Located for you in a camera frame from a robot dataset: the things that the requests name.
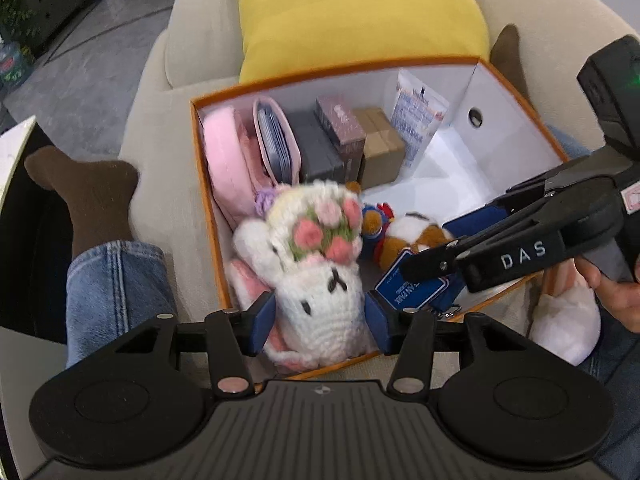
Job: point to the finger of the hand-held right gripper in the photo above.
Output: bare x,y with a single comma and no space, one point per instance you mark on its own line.
520,250
480,220

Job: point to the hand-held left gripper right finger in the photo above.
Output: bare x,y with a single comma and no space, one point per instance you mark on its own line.
376,325

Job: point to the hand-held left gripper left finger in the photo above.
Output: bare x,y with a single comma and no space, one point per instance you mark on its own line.
264,325

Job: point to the white crochet bunny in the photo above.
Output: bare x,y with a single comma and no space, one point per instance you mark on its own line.
320,305

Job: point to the orange cardboard box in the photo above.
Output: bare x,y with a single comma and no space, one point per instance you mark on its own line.
500,125

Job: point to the small brown cardboard box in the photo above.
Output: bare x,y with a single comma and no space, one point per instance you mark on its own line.
382,155

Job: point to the dark grey box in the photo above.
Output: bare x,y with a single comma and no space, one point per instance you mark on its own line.
315,150

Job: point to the person's right hand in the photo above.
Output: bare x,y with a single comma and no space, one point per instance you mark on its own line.
622,305

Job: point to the white plush paw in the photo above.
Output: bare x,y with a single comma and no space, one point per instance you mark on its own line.
565,330

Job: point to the white printed packet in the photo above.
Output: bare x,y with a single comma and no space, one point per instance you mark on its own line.
415,120

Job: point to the brown sock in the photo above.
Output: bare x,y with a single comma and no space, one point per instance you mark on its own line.
510,60
95,195

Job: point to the person's left leg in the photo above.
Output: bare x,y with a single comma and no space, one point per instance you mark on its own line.
120,285

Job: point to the mauve box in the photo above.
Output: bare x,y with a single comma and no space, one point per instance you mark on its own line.
342,125

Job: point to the pink plush pouch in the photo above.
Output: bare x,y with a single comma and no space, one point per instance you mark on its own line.
225,160

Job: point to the pink card holder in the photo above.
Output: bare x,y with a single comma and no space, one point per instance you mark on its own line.
275,145

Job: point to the yellow pillow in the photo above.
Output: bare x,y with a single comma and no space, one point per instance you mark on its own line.
350,10

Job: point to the white panel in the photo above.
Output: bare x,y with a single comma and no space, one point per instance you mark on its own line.
12,160

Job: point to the water bottle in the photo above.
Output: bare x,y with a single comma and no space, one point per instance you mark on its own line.
15,67

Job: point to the dark cabinet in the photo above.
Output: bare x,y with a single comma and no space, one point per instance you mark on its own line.
55,0

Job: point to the green plant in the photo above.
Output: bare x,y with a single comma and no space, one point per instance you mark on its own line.
12,7

